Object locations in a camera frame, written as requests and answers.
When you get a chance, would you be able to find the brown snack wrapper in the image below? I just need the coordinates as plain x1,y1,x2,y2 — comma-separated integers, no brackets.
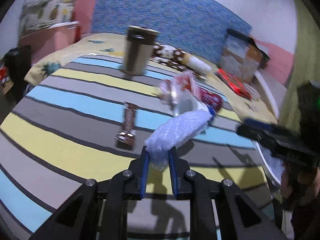
115,102,138,147

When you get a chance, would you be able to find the red milk can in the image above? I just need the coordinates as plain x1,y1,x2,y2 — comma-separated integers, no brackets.
200,88,223,113

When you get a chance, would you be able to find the clear plastic cup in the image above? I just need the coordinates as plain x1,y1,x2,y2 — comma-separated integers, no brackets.
158,79,180,108

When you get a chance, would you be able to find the pink strawberry milk carton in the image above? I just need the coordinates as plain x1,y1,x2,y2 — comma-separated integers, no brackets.
170,70,201,101

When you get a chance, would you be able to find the white blue yogurt cup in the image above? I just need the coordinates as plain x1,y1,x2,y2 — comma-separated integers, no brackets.
173,90,215,125

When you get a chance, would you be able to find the white round trash bin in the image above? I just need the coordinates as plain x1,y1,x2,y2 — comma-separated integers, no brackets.
253,141,283,187

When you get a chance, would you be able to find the person's right hand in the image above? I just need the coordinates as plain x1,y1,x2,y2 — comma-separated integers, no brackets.
280,161,319,211

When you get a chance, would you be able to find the white plastic bowl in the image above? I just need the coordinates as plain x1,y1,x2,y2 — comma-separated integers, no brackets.
244,83,260,101

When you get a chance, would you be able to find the white mattress edge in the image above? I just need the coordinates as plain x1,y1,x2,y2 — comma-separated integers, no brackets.
253,69,287,119

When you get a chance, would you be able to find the red plaid folded cloth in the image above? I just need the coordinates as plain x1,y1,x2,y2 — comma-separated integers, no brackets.
215,68,252,100

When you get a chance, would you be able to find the bedding package box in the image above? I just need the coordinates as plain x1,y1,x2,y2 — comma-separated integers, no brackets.
219,28,270,83

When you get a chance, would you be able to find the striped table cloth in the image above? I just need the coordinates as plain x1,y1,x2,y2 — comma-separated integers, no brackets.
1,54,274,239

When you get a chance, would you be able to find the green curtain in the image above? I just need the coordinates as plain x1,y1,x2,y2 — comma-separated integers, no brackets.
279,0,319,132

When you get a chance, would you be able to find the brown polka dot blanket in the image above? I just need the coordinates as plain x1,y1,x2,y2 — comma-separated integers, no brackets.
150,43,212,75

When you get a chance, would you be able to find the brown beige lidded mug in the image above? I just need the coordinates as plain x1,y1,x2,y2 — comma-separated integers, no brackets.
120,25,159,76

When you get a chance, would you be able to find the blue patterned headboard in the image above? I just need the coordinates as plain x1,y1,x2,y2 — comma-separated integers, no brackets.
91,0,252,64

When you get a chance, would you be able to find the red toy car box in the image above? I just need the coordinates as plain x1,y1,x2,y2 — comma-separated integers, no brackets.
0,63,13,95

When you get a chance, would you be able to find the pink storage box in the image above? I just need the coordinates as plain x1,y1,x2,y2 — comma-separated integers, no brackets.
18,21,80,63

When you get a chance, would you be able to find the black suitcase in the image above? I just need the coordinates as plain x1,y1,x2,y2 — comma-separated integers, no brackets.
4,45,32,103

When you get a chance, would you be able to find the pineapple print bedding bundle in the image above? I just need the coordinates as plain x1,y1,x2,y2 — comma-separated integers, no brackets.
19,0,77,36

